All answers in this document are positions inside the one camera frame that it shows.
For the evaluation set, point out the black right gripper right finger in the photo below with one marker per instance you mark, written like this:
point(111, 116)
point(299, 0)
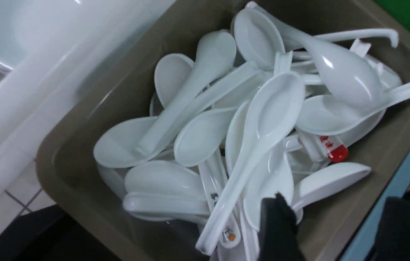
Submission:
point(392, 240)

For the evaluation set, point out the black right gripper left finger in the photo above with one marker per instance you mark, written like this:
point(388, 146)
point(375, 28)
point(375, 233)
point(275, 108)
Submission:
point(278, 231)

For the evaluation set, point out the small white dish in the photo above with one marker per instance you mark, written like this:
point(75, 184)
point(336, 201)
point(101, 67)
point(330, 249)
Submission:
point(27, 24)

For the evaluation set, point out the white spoon with red tip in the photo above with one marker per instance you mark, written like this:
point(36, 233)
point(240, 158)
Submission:
point(320, 148)

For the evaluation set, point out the white soup spoon upside down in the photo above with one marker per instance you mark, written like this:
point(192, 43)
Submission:
point(348, 77)

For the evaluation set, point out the taupe spoon bin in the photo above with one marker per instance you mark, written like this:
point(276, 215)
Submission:
point(67, 170)

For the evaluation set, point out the large white plastic tub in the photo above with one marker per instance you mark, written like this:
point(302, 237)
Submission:
point(56, 76)

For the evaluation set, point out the white soup spoon long handle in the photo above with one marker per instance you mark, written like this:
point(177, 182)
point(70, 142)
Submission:
point(325, 116)

